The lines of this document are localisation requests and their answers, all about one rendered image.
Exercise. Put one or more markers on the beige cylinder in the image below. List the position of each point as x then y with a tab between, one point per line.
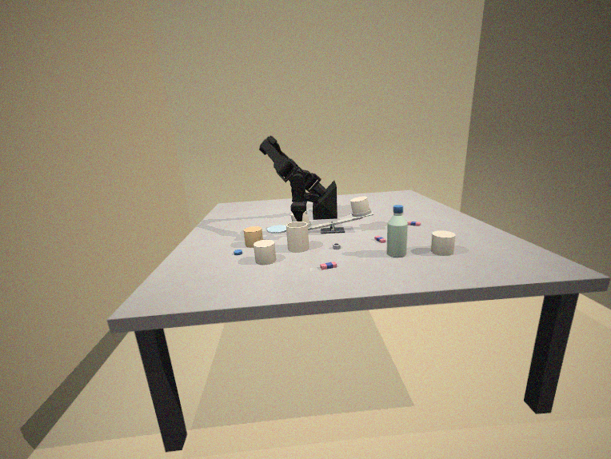
359	205
304	218
443	243
264	252

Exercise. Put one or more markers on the orange cylinder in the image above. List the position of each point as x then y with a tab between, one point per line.
252	234

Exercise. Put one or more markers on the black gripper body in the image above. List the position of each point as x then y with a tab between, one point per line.
298	200

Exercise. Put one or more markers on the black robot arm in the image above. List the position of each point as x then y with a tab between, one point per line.
287	169

